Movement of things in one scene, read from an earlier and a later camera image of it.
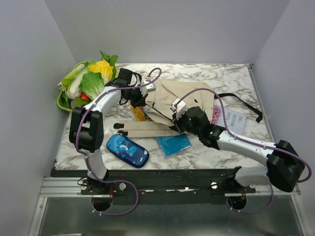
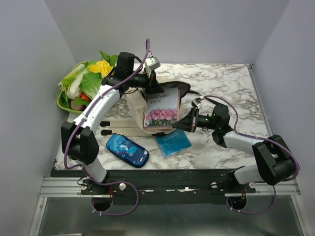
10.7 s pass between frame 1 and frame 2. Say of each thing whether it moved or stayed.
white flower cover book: moved
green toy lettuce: stayed
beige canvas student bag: moved
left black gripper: moved
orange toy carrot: stayed
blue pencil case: stayed
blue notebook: stayed
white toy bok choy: stayed
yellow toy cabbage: stayed
